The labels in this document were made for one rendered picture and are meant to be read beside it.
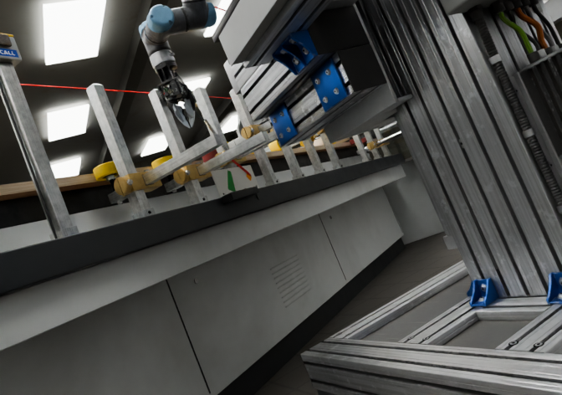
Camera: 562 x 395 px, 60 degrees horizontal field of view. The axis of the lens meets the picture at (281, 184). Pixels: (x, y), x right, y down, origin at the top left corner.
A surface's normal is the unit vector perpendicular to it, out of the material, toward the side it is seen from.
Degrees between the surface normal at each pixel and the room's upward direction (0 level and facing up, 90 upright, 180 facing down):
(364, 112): 90
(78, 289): 90
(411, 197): 90
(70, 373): 90
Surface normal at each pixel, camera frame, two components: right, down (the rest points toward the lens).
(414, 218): -0.47, 0.12
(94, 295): 0.80, -0.37
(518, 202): -0.83, 0.30
